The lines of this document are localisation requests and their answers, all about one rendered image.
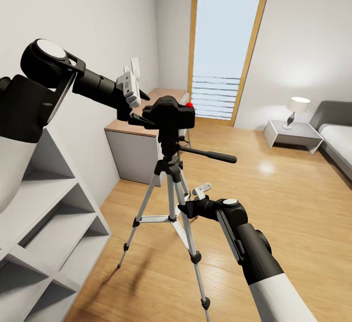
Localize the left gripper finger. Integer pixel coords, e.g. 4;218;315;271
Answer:
139;89;150;101
125;113;155;127

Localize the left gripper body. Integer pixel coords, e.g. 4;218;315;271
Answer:
93;75;132;121

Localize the camera tripod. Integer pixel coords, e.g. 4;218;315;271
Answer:
117;129;237;322

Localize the digital camera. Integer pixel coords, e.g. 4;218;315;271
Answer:
142;95;195;130

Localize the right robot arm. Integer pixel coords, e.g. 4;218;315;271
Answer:
177;183;318;322

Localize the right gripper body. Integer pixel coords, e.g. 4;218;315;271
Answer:
185;195;212;219

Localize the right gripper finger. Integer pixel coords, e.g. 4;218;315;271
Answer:
177;205;186;215

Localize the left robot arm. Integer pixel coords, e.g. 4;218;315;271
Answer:
0;39;155;214

